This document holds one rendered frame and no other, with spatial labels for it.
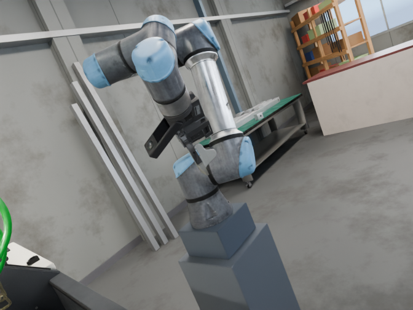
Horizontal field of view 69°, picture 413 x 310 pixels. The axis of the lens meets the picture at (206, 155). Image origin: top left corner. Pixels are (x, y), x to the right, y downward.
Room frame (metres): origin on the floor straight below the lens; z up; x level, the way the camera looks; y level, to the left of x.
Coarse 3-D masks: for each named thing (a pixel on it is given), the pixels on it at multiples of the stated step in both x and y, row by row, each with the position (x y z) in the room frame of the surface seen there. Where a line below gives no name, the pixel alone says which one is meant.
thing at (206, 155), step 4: (196, 144) 0.73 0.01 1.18; (200, 144) 0.74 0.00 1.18; (196, 148) 0.73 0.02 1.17; (200, 148) 0.74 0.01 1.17; (204, 148) 0.74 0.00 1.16; (200, 152) 0.74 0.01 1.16; (204, 152) 0.74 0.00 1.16; (208, 152) 0.74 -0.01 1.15; (212, 152) 0.74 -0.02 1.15; (200, 156) 0.74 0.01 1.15; (204, 156) 0.74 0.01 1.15; (208, 156) 0.74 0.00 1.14; (212, 156) 0.74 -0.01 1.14; (204, 160) 0.74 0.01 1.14; (208, 160) 0.74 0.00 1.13; (196, 164) 0.75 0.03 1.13; (200, 164) 0.73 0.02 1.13; (204, 164) 0.74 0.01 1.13; (200, 168) 0.73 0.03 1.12; (204, 168) 0.74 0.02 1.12; (204, 172) 0.75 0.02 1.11
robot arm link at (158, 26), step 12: (144, 24) 0.69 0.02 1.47; (156, 24) 0.67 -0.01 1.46; (168, 24) 0.69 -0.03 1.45; (132, 36) 0.68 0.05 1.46; (144, 36) 0.66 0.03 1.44; (156, 36) 0.64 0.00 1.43; (168, 36) 0.65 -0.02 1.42; (120, 48) 0.68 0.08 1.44; (132, 48) 0.67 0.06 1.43; (132, 60) 0.67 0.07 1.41
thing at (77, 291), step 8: (56, 280) 0.84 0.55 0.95; (64, 280) 0.82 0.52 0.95; (72, 280) 0.79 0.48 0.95; (56, 288) 0.80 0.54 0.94; (64, 288) 0.76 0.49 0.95; (72, 288) 0.74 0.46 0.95; (80, 288) 0.73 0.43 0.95; (88, 288) 0.71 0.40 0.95; (64, 296) 0.79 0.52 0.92; (72, 296) 0.71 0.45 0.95; (80, 296) 0.68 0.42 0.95; (88, 296) 0.67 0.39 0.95; (96, 296) 0.65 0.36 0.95; (104, 296) 0.64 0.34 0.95; (64, 304) 0.84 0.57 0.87; (72, 304) 0.75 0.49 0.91; (80, 304) 0.65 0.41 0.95; (88, 304) 0.63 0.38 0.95; (96, 304) 0.62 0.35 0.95; (104, 304) 0.60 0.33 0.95; (112, 304) 0.59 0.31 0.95
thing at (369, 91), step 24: (408, 48) 3.68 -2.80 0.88; (336, 72) 4.28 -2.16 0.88; (360, 72) 4.07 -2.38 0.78; (384, 72) 3.89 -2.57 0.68; (408, 72) 3.72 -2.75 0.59; (312, 96) 4.57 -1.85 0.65; (336, 96) 4.34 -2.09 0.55; (360, 96) 4.13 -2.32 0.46; (384, 96) 3.94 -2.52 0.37; (408, 96) 3.76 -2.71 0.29; (336, 120) 4.41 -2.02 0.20; (360, 120) 4.19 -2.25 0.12; (384, 120) 3.99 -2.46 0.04
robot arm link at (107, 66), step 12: (108, 48) 0.70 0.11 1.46; (84, 60) 0.72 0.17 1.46; (96, 60) 0.69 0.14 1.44; (108, 60) 0.68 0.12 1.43; (120, 60) 0.68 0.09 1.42; (84, 72) 0.71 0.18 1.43; (96, 72) 0.70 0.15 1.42; (108, 72) 0.69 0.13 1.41; (120, 72) 0.69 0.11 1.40; (132, 72) 0.70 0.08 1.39; (96, 84) 0.71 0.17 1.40; (108, 84) 0.72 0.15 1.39
